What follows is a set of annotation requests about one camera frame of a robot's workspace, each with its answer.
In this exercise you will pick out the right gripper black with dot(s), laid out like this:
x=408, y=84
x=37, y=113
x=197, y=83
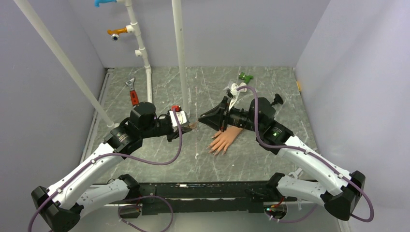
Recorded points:
x=219, y=121

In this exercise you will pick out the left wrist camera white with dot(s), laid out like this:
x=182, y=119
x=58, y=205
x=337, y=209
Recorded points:
x=178, y=116

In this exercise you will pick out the blue faucet valve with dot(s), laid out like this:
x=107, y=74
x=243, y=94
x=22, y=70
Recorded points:
x=97, y=3

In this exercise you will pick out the white PVC pipe frame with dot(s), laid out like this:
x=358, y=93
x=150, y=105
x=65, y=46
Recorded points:
x=28, y=11

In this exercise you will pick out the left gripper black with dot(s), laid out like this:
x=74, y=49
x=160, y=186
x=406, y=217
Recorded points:
x=172, y=134

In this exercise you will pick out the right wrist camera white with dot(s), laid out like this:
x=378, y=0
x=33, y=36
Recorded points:
x=233, y=92

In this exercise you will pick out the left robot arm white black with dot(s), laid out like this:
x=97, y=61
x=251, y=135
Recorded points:
x=65, y=202

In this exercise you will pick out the mannequin hand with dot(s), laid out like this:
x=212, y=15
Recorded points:
x=223, y=139

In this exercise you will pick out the orange faucet valve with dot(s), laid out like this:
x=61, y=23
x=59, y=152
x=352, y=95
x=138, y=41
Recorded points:
x=115, y=34

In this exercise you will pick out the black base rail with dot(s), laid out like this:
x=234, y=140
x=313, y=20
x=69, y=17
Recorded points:
x=198, y=197

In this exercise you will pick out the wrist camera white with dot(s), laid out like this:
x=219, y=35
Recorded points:
x=178, y=116
x=233, y=92

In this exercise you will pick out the black hand stand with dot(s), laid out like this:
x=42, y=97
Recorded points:
x=277, y=100

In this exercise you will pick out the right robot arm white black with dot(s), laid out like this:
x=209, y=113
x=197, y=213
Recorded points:
x=334, y=188

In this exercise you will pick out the red adjustable wrench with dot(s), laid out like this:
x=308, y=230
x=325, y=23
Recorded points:
x=133, y=94

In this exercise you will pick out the green toy flashlight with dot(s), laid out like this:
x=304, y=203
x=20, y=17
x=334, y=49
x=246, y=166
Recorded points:
x=245, y=77

